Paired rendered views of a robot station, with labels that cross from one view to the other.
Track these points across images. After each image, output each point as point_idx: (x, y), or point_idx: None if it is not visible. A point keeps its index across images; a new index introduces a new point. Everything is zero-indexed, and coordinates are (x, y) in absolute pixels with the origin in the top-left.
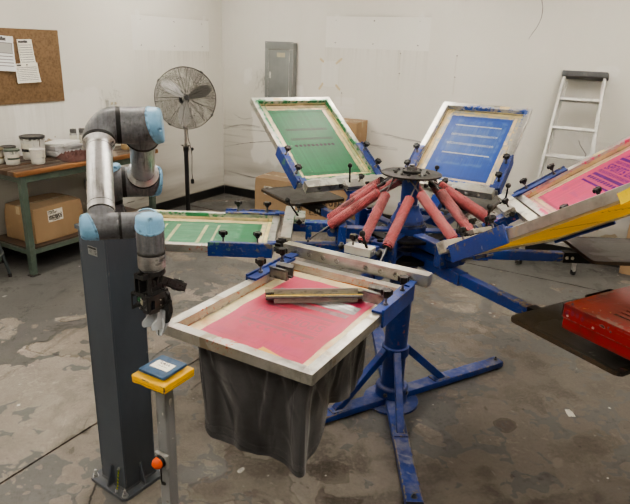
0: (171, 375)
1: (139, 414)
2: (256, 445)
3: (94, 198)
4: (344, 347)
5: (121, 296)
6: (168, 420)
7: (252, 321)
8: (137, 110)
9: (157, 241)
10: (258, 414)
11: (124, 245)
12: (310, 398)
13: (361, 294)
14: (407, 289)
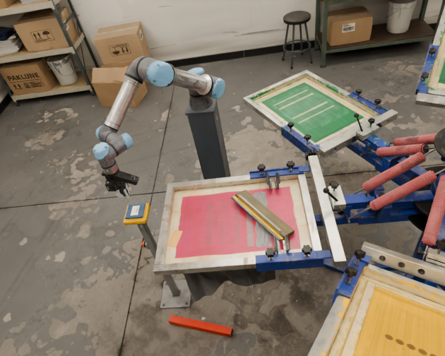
0: (131, 218)
1: None
2: None
3: (106, 119)
4: (195, 268)
5: (203, 145)
6: (143, 232)
7: (208, 208)
8: (146, 65)
9: (100, 162)
10: None
11: (202, 121)
12: (188, 275)
13: (279, 236)
14: (307, 258)
